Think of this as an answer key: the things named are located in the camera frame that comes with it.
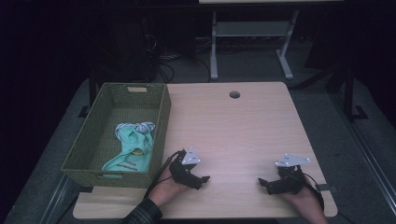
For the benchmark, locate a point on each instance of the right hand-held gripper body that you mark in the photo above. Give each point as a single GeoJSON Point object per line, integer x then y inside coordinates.
{"type": "Point", "coordinates": [289, 180]}

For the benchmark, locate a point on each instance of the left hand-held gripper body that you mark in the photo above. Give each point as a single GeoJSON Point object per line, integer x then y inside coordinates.
{"type": "Point", "coordinates": [182, 174]}

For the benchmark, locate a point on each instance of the mint green baby garment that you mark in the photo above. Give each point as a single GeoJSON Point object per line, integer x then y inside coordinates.
{"type": "Point", "coordinates": [134, 146]}

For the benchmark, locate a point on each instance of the green woven basket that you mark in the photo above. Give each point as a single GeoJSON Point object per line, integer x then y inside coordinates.
{"type": "Point", "coordinates": [93, 149]}

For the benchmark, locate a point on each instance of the person's left hand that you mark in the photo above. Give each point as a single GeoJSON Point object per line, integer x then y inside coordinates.
{"type": "Point", "coordinates": [165, 191]}

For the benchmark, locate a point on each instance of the person's right hand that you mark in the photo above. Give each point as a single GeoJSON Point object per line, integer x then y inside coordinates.
{"type": "Point", "coordinates": [306, 205]}

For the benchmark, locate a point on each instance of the grey tape piece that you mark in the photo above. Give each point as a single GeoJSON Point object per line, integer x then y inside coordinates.
{"type": "Point", "coordinates": [325, 187]}

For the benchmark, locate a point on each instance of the black metal stand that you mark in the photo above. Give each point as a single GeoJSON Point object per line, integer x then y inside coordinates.
{"type": "Point", "coordinates": [92, 90]}
{"type": "Point", "coordinates": [349, 93]}

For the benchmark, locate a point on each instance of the metal floor rail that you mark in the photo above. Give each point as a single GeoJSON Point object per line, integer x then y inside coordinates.
{"type": "Point", "coordinates": [373, 174]}
{"type": "Point", "coordinates": [57, 199]}

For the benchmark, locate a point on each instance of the white desk with metal frame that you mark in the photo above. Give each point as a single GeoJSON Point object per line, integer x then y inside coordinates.
{"type": "Point", "coordinates": [249, 29]}

